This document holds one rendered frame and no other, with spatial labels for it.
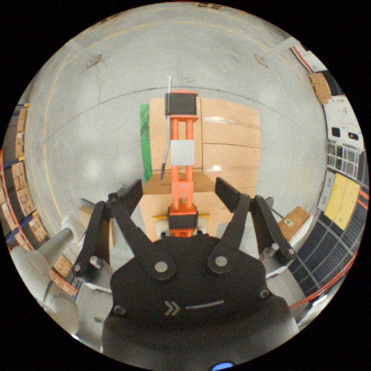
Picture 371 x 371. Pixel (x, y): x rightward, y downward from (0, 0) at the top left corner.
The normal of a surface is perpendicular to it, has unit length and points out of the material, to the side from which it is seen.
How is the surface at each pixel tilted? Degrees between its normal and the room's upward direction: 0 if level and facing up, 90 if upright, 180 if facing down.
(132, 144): 0
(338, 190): 90
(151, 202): 0
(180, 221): 0
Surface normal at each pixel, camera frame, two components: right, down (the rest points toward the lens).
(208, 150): 0.07, 0.35
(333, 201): -1.00, 0.04
